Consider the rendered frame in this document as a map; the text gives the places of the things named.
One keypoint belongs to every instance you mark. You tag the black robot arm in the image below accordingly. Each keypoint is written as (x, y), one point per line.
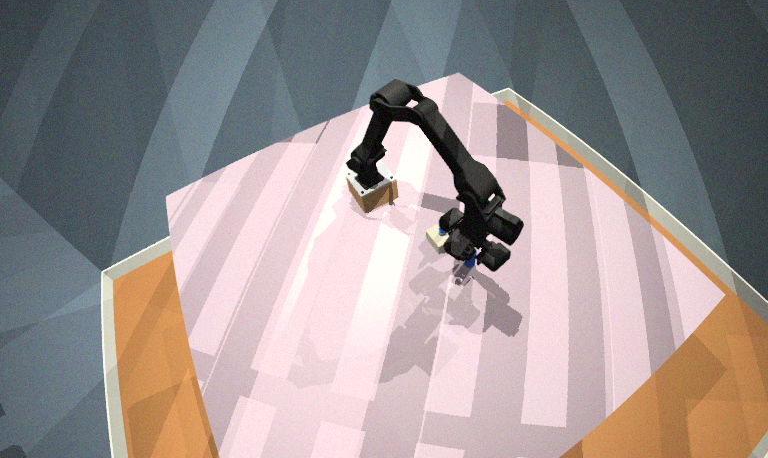
(473, 180)

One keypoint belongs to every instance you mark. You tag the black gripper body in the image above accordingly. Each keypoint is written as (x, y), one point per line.
(494, 254)

